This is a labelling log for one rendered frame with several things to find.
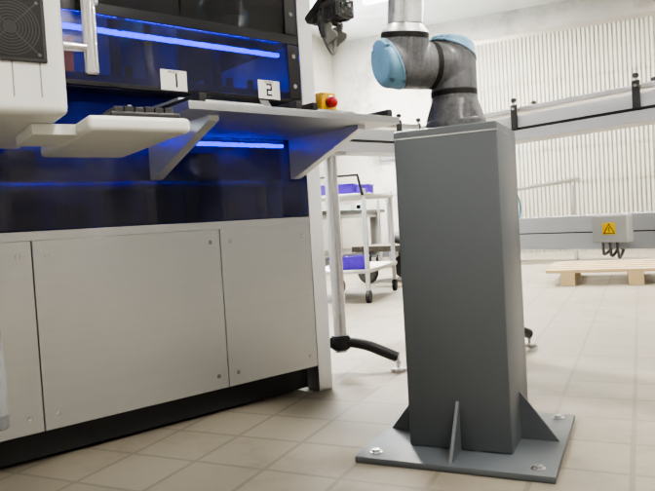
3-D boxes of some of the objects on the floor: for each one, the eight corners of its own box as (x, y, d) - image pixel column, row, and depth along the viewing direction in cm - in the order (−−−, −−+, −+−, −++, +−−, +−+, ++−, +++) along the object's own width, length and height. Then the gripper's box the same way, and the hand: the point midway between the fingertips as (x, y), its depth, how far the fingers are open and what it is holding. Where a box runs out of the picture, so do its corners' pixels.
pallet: (541, 286, 498) (540, 270, 497) (556, 275, 576) (556, 261, 575) (738, 283, 443) (737, 266, 442) (724, 272, 521) (723, 256, 520)
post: (308, 388, 234) (270, -223, 226) (321, 385, 238) (285, -216, 230) (320, 391, 229) (282, -234, 221) (332, 388, 233) (295, -227, 225)
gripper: (331, -26, 193) (334, 48, 193) (355, -20, 199) (358, 52, 199) (313, -18, 200) (316, 55, 200) (336, -12, 205) (339, 58, 206)
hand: (330, 51), depth 202 cm, fingers closed
